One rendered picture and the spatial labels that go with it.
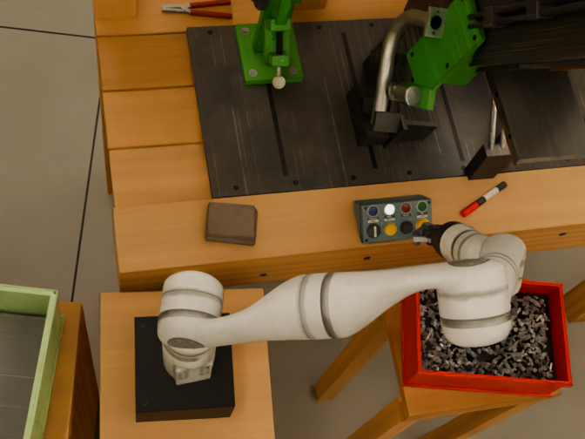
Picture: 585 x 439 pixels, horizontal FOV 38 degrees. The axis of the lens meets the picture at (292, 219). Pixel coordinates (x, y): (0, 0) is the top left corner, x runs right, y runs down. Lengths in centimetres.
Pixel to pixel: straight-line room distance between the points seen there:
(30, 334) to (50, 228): 103
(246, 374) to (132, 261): 31
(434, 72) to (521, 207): 38
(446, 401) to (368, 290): 69
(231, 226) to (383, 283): 60
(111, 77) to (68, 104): 101
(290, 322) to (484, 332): 26
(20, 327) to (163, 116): 52
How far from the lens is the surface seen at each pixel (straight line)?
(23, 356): 167
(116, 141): 180
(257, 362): 166
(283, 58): 179
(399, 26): 175
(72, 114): 286
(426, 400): 178
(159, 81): 187
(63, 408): 170
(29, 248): 266
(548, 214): 191
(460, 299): 109
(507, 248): 139
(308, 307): 115
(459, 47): 163
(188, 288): 125
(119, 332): 167
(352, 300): 113
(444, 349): 173
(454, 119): 193
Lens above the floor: 245
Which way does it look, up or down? 64 degrees down
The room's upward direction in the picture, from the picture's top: 22 degrees clockwise
